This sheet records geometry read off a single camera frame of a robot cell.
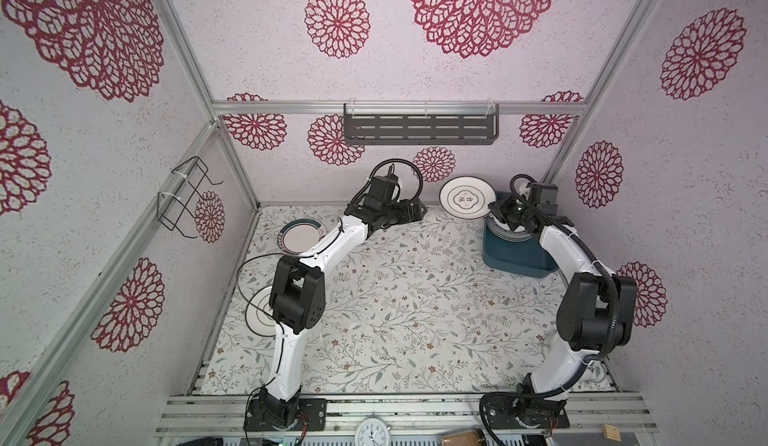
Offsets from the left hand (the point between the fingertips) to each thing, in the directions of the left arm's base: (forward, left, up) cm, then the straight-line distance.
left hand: (414, 215), depth 91 cm
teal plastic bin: (-6, -33, -15) cm, 37 cm away
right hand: (+3, -23, +4) cm, 24 cm away
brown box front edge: (-55, -9, -15) cm, 58 cm away
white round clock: (-54, +13, -15) cm, 57 cm away
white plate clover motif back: (+7, -17, +1) cm, 18 cm away
